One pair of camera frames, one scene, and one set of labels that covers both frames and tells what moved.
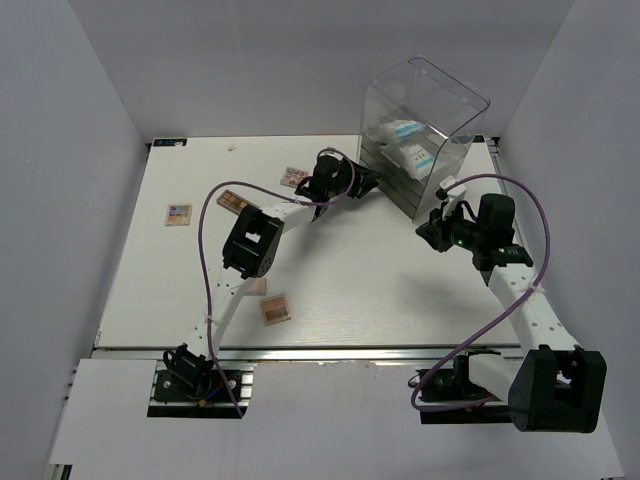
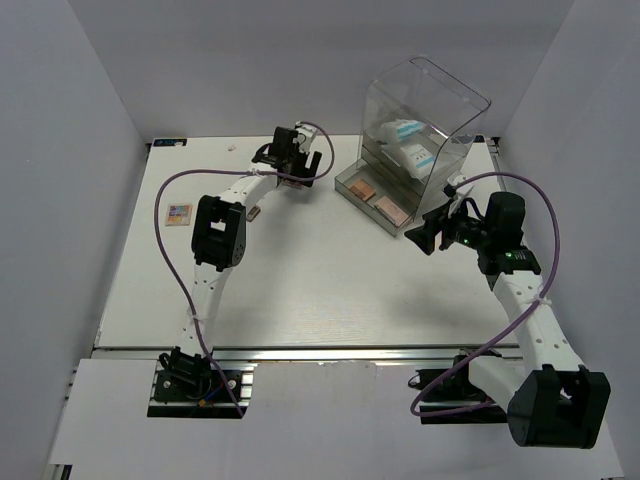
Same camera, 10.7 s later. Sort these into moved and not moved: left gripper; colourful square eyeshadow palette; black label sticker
Moved: left gripper
Not moved: black label sticker; colourful square eyeshadow palette
